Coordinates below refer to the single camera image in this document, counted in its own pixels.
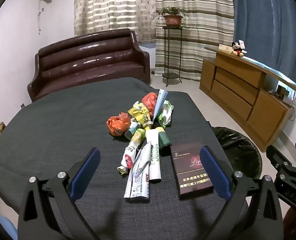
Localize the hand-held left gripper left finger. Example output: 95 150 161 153
18 147 101 240

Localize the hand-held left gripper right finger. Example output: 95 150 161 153
199 145 285 240

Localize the dark cigarette box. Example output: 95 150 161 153
170 141 213 200

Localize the waste bin with black liner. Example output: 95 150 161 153
210 126 264 180

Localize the white and red wrapper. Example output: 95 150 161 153
117 136 141 177

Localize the white printed leaflet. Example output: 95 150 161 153
123 141 152 203

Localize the orange plastic bag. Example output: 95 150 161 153
106 112 131 137

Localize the dark green packet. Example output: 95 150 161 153
156 127 172 148

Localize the teal small packet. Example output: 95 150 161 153
124 122 138 140

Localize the long white green-print box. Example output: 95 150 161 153
145 129 161 182

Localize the yellow-green small packet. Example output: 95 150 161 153
135 128 146 144

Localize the white and green wrapper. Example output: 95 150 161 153
158 100 174 127

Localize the light blue paper carton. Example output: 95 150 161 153
152 89 168 123

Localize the red plastic bag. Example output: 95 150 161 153
141 92 160 118

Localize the white router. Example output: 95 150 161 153
284 91 296 108

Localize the small brown box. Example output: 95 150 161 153
276 84 289 98

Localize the wooden cabinet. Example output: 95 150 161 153
199 45 296 153

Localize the black metal plant stand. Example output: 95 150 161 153
162 25 183 85

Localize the dark brown leather sofa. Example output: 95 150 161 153
27 28 151 102

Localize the mouse plush toy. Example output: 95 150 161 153
231 40 247 57

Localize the blue curtain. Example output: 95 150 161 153
232 0 296 90

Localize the striped curtain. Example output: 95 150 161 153
154 0 235 82

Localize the potted plant in red pot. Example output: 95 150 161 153
156 6 190 27

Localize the white air conditioner pipe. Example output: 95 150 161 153
37 1 42 35

